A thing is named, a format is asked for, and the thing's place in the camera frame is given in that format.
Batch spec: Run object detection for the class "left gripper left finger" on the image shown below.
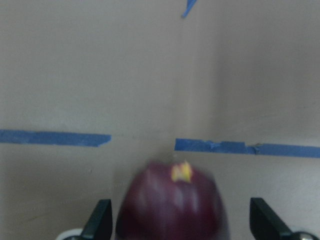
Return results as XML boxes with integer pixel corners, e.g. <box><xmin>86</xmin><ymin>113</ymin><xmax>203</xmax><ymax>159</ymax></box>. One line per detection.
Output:
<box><xmin>80</xmin><ymin>199</ymin><xmax>113</xmax><ymax>240</ymax></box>

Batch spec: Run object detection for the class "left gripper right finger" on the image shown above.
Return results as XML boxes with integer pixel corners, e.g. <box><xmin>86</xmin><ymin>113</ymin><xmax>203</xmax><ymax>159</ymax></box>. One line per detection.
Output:
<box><xmin>249</xmin><ymin>197</ymin><xmax>300</xmax><ymax>240</ymax></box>

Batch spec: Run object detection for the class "dark red apple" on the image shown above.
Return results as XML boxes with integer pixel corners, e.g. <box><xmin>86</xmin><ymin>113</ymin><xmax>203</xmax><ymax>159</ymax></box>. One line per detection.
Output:
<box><xmin>115</xmin><ymin>161</ymin><xmax>231</xmax><ymax>240</ymax></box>

